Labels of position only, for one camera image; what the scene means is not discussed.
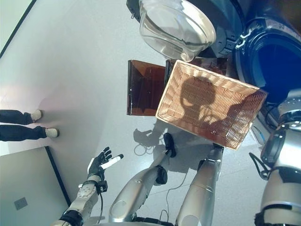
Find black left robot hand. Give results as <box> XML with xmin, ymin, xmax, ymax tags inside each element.
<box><xmin>87</xmin><ymin>146</ymin><xmax>125</xmax><ymax>181</ymax></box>

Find round washing machine door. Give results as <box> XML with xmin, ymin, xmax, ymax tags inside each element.
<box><xmin>126</xmin><ymin>0</ymin><xmax>246</xmax><ymax>62</ymax></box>

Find dark grey washing machine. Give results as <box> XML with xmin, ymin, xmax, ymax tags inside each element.
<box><xmin>209</xmin><ymin>0</ymin><xmax>301</xmax><ymax>146</ymax></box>

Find silver left robot leg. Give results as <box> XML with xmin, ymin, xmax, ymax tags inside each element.
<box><xmin>108</xmin><ymin>132</ymin><xmax>177</xmax><ymax>223</ymax></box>

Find silver robot leg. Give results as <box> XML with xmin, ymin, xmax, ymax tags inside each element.
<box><xmin>108</xmin><ymin>132</ymin><xmax>177</xmax><ymax>223</ymax></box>
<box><xmin>175</xmin><ymin>142</ymin><xmax>224</xmax><ymax>226</ymax></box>

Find white sneaker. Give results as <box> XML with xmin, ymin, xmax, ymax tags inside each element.
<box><xmin>31</xmin><ymin>109</ymin><xmax>44</xmax><ymax>122</ymax></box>
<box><xmin>45</xmin><ymin>128</ymin><xmax>60</xmax><ymax>138</ymax></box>

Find grey robot torso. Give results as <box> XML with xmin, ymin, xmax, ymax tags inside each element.
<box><xmin>94</xmin><ymin>215</ymin><xmax>181</xmax><ymax>226</ymax></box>

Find dark trouser leg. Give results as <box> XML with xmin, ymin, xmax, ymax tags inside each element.
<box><xmin>0</xmin><ymin>124</ymin><xmax>48</xmax><ymax>142</ymax></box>
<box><xmin>0</xmin><ymin>109</ymin><xmax>33</xmax><ymax>125</ymax></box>

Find silver right robot leg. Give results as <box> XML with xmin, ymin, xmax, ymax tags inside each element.
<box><xmin>175</xmin><ymin>142</ymin><xmax>224</xmax><ymax>226</ymax></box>

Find rectangular wicker laundry basket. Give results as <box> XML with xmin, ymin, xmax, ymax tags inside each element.
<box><xmin>155</xmin><ymin>59</ymin><xmax>268</xmax><ymax>151</ymax></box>

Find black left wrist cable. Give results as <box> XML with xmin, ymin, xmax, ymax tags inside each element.
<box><xmin>94</xmin><ymin>180</ymin><xmax>108</xmax><ymax>224</ymax></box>

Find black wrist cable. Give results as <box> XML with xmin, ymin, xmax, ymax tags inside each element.
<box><xmin>248</xmin><ymin>105</ymin><xmax>280</xmax><ymax>181</ymax></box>
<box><xmin>94</xmin><ymin>180</ymin><xmax>108</xmax><ymax>224</ymax></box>

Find white floor cable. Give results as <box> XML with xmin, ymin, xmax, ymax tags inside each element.
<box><xmin>133</xmin><ymin>128</ymin><xmax>188</xmax><ymax>219</ymax></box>

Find grey wall socket plate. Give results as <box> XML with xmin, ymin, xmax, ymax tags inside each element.
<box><xmin>14</xmin><ymin>197</ymin><xmax>28</xmax><ymax>210</ymax></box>

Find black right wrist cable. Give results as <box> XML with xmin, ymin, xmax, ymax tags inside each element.
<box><xmin>248</xmin><ymin>105</ymin><xmax>280</xmax><ymax>181</ymax></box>

